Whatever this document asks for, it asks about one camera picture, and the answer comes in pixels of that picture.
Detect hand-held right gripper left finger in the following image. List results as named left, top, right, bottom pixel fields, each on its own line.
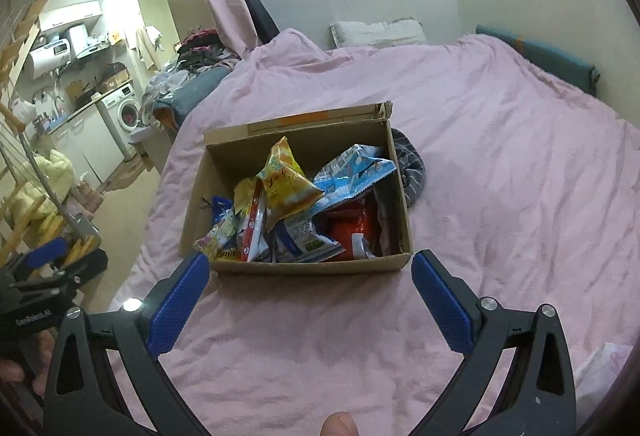
left=42, top=252, right=211, bottom=436

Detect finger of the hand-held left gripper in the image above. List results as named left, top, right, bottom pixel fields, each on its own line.
left=30, top=249, right=108, bottom=292
left=22, top=237, right=68, bottom=273

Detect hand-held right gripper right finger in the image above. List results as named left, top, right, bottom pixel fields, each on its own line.
left=411, top=249, right=581, bottom=436

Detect white cartoon print packet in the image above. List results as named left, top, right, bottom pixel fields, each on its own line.
left=194, top=211, right=241, bottom=262

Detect red white long packet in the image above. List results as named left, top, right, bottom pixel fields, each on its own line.
left=239, top=179, right=268, bottom=263

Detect red snack bag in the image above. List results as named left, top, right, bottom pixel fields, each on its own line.
left=325, top=199, right=381, bottom=259

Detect brown cardboard box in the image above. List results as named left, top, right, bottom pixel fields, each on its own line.
left=180, top=102, right=414, bottom=277

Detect blue white snack bag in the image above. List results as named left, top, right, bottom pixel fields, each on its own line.
left=272, top=211, right=346, bottom=263

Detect light blue snack bag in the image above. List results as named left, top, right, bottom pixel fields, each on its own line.
left=312, top=143, right=397, bottom=212

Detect yellow chips bag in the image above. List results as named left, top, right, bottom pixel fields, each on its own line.
left=257, top=136, right=325, bottom=232

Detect person's left hand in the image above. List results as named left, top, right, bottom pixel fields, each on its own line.
left=0, top=331, right=55, bottom=397

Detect person's right hand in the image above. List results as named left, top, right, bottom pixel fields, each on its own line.
left=320, top=411, right=362, bottom=436

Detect pink basket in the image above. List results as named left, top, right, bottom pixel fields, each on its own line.
left=75, top=181, right=103, bottom=212

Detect yellow quilt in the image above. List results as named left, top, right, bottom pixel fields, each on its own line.
left=10, top=149, right=76, bottom=227

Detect brown floor mat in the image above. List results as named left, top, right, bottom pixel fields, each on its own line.
left=107, top=156, right=156, bottom=191

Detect white base cabinets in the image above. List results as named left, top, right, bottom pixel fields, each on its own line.
left=50, top=109, right=126, bottom=184

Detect grey striped garment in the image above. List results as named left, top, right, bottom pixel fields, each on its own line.
left=390, top=129, right=427, bottom=209

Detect pink blanket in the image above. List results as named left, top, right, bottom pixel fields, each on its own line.
left=107, top=29, right=640, bottom=436

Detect white washing machine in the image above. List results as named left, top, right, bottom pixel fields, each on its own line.
left=100, top=84, right=143, bottom=157

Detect floral pink pillow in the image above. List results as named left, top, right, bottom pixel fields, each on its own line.
left=575, top=341, right=633, bottom=409

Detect brown carton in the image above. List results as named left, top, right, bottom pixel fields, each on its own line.
left=97, top=61, right=132, bottom=93

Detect white water heater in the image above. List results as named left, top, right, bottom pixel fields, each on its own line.
left=25, top=40, right=72, bottom=80

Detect wooden staircase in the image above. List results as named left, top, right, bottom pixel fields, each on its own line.
left=0, top=0, right=48, bottom=102

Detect white range hood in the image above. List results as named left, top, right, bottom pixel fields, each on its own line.
left=67, top=24, right=108, bottom=60

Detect hanging towels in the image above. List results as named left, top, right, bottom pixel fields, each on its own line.
left=135, top=26, right=163, bottom=67

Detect pile of clothes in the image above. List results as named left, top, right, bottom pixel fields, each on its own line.
left=142, top=29, right=246, bottom=117

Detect teal cushion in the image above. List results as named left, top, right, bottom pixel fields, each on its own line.
left=475, top=24, right=601, bottom=97

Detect white pillow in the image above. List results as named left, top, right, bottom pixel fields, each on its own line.
left=330, top=19, right=427, bottom=50

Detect metal rack frame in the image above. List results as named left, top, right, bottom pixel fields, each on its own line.
left=0, top=104, right=101, bottom=237

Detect white wall cabinet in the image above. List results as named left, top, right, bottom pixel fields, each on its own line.
left=39, top=0, right=103, bottom=32

